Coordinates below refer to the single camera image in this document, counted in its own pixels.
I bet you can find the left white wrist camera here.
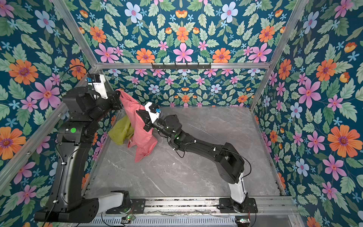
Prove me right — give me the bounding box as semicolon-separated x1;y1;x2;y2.
87;74;108;99

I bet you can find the black mounting plate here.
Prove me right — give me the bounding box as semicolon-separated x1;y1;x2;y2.
217;197;258;213
105;198;146;215

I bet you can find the pink cloth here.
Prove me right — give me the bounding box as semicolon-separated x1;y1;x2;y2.
117;89;158;163

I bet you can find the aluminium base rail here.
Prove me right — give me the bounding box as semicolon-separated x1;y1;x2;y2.
63;196;300;218

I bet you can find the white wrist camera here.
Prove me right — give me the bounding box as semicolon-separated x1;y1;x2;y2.
87;74;108;99
145;102;161;124

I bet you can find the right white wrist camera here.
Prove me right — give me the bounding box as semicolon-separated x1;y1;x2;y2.
145;102;161;124

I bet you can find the left small circuit board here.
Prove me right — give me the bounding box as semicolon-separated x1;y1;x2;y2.
122;214;136;224

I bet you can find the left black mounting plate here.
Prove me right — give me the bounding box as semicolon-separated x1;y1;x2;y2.
105;198;146;215

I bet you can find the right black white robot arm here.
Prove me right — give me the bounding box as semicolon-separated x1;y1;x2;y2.
136;108;249;213

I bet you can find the right small circuit board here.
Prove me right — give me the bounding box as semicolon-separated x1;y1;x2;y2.
235;217;251;227

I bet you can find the small circuit board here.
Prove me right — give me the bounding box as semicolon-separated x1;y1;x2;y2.
122;214;136;224
235;217;251;227

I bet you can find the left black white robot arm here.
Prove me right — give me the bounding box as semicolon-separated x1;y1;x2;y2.
34;87;130;223

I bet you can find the olive green cloth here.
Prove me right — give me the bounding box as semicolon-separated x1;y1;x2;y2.
108;115;134;145

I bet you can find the white ventilation grille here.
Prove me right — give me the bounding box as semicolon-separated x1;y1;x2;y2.
73;216;237;227

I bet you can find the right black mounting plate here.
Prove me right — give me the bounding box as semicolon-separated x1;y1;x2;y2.
217;197;258;213

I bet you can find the black hook rail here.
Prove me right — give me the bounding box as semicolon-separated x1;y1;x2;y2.
151;63;212;70

